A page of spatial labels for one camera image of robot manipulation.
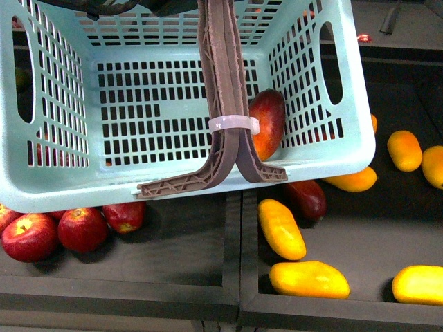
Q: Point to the brown basket handle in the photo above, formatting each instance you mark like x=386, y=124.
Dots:
x=224, y=79

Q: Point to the yellow mango bottom right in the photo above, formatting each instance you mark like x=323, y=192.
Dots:
x=418, y=284

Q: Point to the red apple left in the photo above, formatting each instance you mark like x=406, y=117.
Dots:
x=30, y=238

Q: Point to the orange mango under basket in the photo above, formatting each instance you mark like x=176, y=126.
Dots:
x=356, y=182

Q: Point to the orange mango upper right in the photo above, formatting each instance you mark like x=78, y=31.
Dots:
x=404, y=150

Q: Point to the red apple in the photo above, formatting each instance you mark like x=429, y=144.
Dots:
x=30, y=238
x=82, y=229
x=125, y=217

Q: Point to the dark red mango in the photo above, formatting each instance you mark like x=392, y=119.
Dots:
x=306, y=199

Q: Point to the yellow mango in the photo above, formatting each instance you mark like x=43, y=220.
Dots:
x=281, y=230
x=418, y=284
x=309, y=279

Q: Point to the red apple right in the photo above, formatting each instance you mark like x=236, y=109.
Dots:
x=125, y=217

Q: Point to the orange mango right edge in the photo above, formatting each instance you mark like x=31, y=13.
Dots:
x=432, y=159

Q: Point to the red apple middle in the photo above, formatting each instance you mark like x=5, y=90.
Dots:
x=82, y=229

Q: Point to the red orange mango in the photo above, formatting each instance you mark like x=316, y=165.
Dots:
x=268, y=107

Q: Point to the black fruit display shelf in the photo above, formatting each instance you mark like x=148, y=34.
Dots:
x=200, y=262

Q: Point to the yellow mango bottom centre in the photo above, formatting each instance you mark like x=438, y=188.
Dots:
x=309, y=279

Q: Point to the white zip tie left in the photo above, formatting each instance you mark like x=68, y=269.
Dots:
x=234, y=122

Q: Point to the light teal plastic basket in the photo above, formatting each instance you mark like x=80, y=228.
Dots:
x=92, y=109

